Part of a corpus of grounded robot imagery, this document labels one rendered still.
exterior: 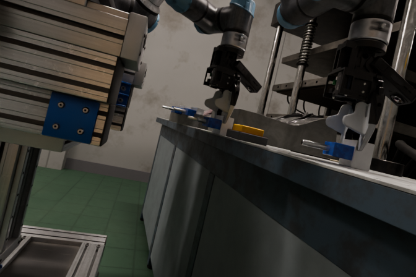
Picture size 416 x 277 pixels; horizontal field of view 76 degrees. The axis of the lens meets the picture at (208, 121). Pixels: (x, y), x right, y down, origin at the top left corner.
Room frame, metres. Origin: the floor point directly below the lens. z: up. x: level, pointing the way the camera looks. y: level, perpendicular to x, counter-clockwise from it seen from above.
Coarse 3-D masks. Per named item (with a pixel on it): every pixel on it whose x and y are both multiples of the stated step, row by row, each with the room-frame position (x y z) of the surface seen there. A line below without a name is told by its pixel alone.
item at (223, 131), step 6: (198, 120) 0.75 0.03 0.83; (204, 120) 0.76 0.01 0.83; (210, 120) 0.74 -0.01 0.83; (216, 120) 0.75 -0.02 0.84; (222, 120) 0.76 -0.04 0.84; (228, 120) 0.76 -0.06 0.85; (210, 126) 0.75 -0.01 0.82; (216, 126) 0.75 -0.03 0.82; (222, 126) 0.76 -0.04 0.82; (228, 126) 0.76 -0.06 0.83; (216, 132) 0.78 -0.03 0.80; (222, 132) 0.76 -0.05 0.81
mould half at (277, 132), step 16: (224, 112) 0.93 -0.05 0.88; (240, 112) 0.81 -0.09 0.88; (208, 128) 1.06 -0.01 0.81; (256, 128) 0.83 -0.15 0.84; (272, 128) 0.85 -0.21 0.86; (288, 128) 0.87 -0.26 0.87; (304, 128) 0.88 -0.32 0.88; (320, 128) 0.90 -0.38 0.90; (272, 144) 0.85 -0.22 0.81; (288, 144) 0.87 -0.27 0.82
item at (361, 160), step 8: (304, 144) 0.54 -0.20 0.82; (312, 144) 0.53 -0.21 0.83; (320, 144) 0.54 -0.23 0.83; (328, 144) 0.54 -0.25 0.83; (336, 144) 0.52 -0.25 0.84; (344, 144) 0.52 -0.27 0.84; (352, 144) 0.53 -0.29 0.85; (368, 144) 0.52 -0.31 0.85; (328, 152) 0.54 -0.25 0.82; (336, 152) 0.52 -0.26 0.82; (344, 152) 0.52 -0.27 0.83; (352, 152) 0.52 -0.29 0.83; (360, 152) 0.52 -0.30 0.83; (368, 152) 0.52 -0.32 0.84; (344, 160) 0.55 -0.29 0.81; (352, 160) 0.52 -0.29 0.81; (360, 160) 0.52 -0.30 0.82; (368, 160) 0.52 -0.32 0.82; (360, 168) 0.52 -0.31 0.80; (368, 168) 0.52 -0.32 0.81
